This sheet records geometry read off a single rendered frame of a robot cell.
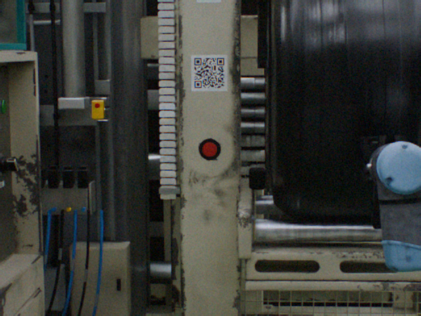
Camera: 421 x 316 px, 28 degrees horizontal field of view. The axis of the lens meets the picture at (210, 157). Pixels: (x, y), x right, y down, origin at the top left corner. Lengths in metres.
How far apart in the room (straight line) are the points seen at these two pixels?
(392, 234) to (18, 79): 0.71
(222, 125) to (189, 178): 0.13
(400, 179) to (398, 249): 0.11
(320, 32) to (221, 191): 0.43
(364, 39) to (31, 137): 0.63
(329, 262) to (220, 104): 0.39
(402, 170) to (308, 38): 0.41
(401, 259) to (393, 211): 0.07
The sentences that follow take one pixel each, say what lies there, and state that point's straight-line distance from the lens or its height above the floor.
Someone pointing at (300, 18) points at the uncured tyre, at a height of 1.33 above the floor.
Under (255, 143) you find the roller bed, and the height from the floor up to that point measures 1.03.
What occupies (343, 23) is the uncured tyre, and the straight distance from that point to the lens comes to 1.59.
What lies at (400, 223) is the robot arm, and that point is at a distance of 1.29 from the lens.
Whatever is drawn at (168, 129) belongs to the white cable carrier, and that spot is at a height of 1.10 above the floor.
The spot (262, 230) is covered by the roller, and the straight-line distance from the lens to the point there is 1.73.
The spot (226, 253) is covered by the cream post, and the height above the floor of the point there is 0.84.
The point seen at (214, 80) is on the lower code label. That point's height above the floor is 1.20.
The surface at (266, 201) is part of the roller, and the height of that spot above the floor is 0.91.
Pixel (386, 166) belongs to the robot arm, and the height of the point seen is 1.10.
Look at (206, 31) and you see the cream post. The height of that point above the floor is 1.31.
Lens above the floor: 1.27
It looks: 7 degrees down
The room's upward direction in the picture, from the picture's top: straight up
